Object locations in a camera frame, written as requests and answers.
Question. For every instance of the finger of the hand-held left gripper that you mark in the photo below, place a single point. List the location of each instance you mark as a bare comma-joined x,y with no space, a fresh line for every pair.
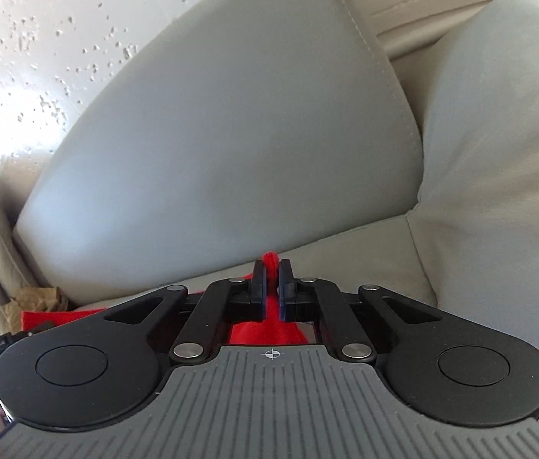
35,330

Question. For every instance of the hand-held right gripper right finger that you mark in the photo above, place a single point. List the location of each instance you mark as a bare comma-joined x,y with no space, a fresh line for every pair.
286,291

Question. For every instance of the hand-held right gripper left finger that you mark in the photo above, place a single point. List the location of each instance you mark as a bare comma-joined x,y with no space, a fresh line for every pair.
261,291

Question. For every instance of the red shirt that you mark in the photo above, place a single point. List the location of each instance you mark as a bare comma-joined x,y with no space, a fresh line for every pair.
264,334

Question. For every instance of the tan crumpled garment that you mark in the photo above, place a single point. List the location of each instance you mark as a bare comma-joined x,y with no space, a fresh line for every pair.
40,299

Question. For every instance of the grey sofa bed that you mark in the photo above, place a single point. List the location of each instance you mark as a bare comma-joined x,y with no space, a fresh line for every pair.
360,253

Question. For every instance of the grey sofa backrest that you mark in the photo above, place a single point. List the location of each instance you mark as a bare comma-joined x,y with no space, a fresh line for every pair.
231,143

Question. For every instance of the large grey bolster pillow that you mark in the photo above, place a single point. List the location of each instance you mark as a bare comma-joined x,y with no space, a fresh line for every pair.
503,119

